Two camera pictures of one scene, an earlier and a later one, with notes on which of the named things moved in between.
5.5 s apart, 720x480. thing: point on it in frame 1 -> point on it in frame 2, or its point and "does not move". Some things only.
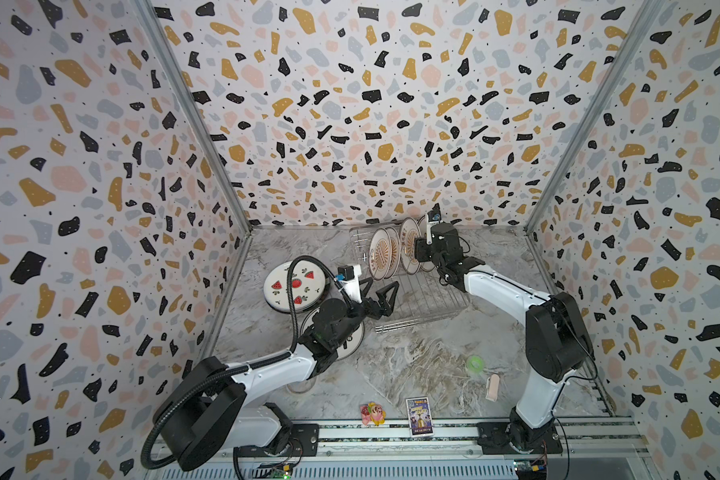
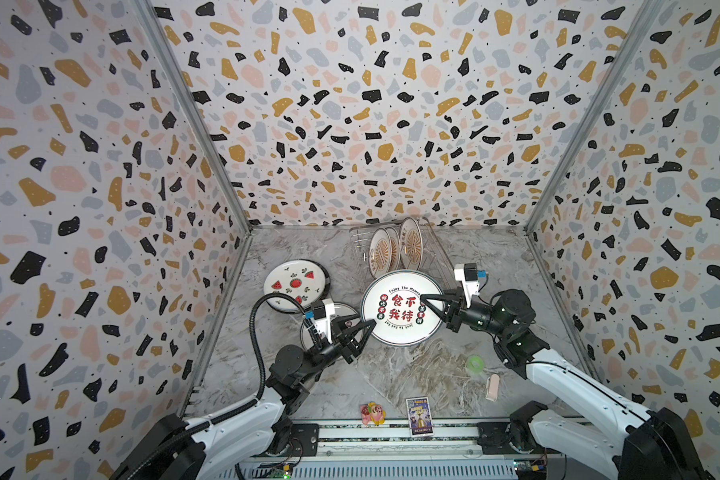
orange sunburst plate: [380, 253] does not move
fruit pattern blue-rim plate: [309, 283] does not move
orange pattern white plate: [409, 231] does not move
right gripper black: [434, 231] -> [456, 312]
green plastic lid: [475, 364] does not move
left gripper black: [377, 312] -> [341, 347]
